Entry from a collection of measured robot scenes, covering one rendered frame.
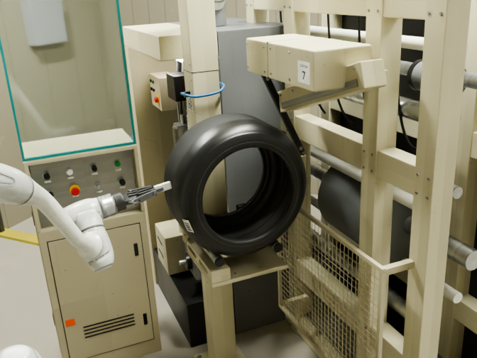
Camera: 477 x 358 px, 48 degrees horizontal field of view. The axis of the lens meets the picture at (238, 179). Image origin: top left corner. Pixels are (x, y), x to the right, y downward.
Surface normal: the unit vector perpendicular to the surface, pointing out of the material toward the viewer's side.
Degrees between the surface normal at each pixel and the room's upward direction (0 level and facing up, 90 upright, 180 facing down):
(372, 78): 72
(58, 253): 90
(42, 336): 0
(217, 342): 90
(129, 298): 90
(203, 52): 90
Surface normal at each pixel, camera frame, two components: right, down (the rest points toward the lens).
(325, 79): 0.38, 0.30
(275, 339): -0.05, -0.94
